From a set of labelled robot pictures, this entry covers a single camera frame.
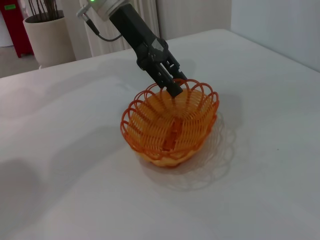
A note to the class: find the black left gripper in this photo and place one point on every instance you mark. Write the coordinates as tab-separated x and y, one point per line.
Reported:
135	30

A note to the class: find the orange woven plastic basket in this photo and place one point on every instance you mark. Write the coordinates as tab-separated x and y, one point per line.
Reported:
160	130

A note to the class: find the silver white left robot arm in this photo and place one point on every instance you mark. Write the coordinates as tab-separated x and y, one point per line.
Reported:
105	7

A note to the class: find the beige plant pot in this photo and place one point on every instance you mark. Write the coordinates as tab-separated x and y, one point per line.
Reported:
50	42

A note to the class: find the dark dried twigs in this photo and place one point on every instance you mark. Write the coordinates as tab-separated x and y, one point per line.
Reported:
47	8

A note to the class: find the red cabinet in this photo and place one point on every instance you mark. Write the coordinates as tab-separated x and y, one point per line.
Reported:
20	32

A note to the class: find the green label sticker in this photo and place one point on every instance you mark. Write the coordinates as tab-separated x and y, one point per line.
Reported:
9	7

